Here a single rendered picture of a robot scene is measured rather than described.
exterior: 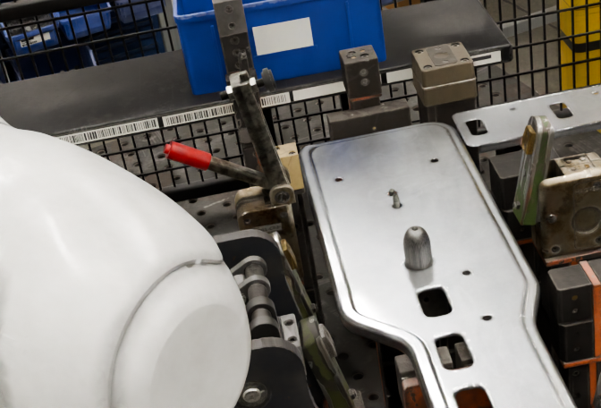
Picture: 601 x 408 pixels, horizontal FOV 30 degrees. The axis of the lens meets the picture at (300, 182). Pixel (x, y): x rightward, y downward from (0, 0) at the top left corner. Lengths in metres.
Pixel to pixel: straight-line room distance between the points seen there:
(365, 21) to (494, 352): 0.66
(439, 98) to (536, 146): 0.32
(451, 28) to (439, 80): 0.20
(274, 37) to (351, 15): 0.12
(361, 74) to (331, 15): 0.11
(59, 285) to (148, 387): 0.04
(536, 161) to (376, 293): 0.25
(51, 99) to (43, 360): 1.44
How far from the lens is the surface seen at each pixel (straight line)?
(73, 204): 0.40
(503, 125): 1.57
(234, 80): 1.30
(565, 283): 1.29
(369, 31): 1.69
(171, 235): 0.39
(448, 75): 1.62
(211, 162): 1.34
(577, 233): 1.41
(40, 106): 1.79
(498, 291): 1.26
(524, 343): 1.19
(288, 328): 0.99
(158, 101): 1.71
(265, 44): 1.68
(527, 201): 1.37
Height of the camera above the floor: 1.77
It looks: 31 degrees down
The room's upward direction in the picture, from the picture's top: 10 degrees counter-clockwise
